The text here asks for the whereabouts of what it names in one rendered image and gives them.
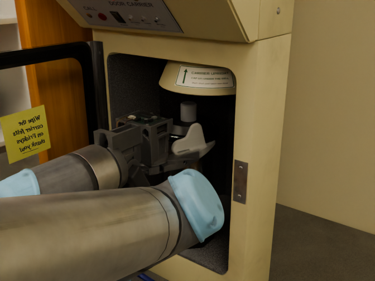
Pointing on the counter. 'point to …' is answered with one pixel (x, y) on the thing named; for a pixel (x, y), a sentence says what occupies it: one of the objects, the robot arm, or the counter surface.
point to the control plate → (146, 11)
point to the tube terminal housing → (273, 86)
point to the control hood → (200, 19)
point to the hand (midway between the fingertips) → (187, 140)
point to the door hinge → (100, 83)
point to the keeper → (240, 181)
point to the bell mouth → (198, 79)
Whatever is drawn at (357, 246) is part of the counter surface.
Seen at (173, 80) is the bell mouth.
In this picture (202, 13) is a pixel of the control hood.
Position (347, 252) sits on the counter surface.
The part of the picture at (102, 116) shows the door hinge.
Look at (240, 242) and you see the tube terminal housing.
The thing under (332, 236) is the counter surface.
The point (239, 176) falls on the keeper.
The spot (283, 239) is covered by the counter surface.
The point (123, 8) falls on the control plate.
